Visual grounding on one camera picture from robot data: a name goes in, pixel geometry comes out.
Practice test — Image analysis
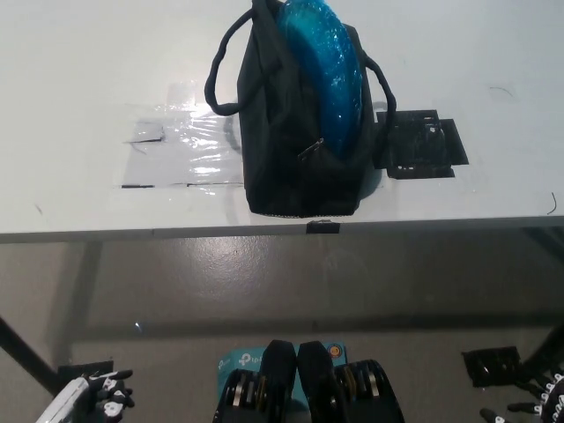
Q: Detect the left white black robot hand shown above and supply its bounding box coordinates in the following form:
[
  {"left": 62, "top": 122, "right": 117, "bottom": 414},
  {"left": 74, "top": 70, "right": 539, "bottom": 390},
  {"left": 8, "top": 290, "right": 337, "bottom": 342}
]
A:
[{"left": 34, "top": 368, "right": 136, "bottom": 423}]

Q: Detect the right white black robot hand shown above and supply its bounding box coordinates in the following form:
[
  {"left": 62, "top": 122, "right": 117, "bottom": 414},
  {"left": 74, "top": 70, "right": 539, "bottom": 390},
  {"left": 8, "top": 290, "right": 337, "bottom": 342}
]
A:
[{"left": 479, "top": 369, "right": 564, "bottom": 423}]

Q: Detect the blue plastic-wrapped plate stack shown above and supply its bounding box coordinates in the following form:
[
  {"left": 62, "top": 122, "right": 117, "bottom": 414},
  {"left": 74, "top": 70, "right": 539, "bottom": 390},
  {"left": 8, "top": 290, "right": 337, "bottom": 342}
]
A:
[{"left": 276, "top": 0, "right": 365, "bottom": 156}]

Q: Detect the black fabric duffel bag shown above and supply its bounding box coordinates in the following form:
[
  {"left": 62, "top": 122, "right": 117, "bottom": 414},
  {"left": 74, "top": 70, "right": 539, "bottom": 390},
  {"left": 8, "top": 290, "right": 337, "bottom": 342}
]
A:
[{"left": 203, "top": 0, "right": 397, "bottom": 218}]

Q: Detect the black floor tape patch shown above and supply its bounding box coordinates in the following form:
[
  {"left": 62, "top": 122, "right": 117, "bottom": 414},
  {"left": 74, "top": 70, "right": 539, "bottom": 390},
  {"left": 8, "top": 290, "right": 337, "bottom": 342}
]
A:
[
  {"left": 461, "top": 346, "right": 523, "bottom": 389},
  {"left": 56, "top": 360, "right": 115, "bottom": 389}
]

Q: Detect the teal tp-link box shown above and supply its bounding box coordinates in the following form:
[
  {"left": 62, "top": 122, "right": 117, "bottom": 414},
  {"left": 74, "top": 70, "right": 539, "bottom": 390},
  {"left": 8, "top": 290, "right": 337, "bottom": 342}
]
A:
[{"left": 218, "top": 341, "right": 349, "bottom": 397}]

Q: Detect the white taped paper sheet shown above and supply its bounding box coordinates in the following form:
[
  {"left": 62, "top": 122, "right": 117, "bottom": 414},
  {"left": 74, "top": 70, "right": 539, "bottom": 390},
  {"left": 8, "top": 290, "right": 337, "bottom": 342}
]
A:
[{"left": 121, "top": 143, "right": 246, "bottom": 189}]

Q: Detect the grey taped paper square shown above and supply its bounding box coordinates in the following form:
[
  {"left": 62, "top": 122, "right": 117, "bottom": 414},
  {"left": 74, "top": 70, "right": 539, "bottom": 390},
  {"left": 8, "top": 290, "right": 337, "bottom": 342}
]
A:
[{"left": 122, "top": 118, "right": 165, "bottom": 145}]

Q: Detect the clear plastic tape sheet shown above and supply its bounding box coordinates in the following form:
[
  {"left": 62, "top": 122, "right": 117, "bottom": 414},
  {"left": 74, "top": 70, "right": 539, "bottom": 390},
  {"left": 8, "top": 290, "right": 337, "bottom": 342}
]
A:
[{"left": 118, "top": 78, "right": 248, "bottom": 195}]

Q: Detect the black tape patch on table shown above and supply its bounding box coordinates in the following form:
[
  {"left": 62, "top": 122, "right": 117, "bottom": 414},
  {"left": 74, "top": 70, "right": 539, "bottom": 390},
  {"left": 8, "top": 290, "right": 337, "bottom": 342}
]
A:
[{"left": 373, "top": 109, "right": 469, "bottom": 180}]

